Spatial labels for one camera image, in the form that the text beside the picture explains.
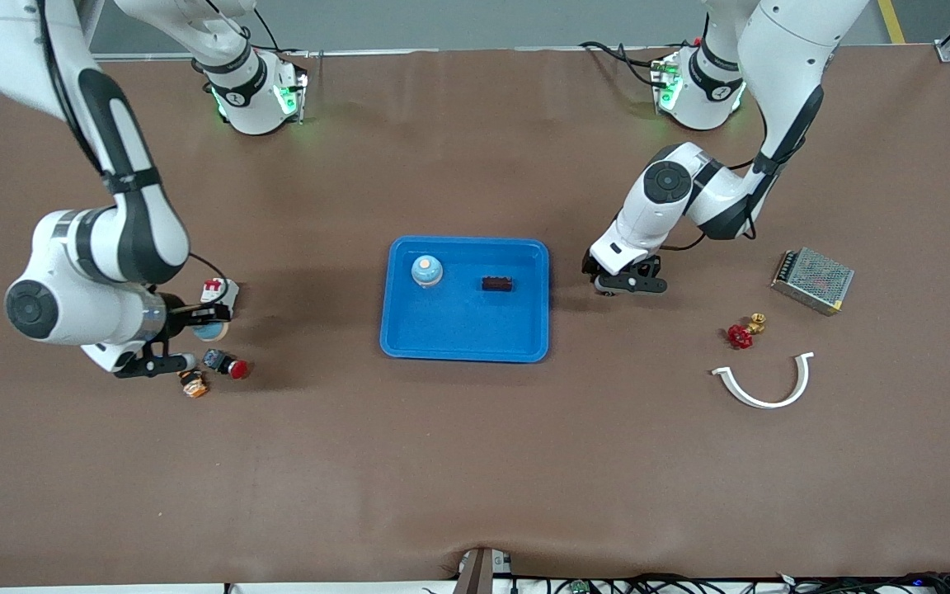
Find blue plastic tray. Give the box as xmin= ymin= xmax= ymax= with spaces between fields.
xmin=379 ymin=236 xmax=551 ymax=364

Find white circuit breaker red switches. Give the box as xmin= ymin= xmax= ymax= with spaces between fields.
xmin=200 ymin=278 xmax=241 ymax=321

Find metal mesh power supply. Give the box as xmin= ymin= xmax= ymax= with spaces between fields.
xmin=770 ymin=248 xmax=856 ymax=317

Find white curved plastic clamp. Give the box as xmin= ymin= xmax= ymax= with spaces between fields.
xmin=711 ymin=351 xmax=816 ymax=410

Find brown table mat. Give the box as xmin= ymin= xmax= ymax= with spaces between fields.
xmin=0 ymin=45 xmax=950 ymax=588

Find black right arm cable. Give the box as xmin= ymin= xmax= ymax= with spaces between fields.
xmin=186 ymin=251 xmax=230 ymax=285

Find red button grey switch block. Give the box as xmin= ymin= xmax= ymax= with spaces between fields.
xmin=201 ymin=348 xmax=250 ymax=380

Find red handle brass valve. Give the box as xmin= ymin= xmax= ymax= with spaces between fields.
xmin=727 ymin=313 xmax=768 ymax=350

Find black arm base cable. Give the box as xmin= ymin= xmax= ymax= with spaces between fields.
xmin=581 ymin=41 xmax=667 ymax=87

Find black cable bundle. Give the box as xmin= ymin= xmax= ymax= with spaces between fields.
xmin=516 ymin=572 xmax=950 ymax=594

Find metal table edge bracket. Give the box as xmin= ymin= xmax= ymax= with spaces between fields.
xmin=452 ymin=547 xmax=515 ymax=594

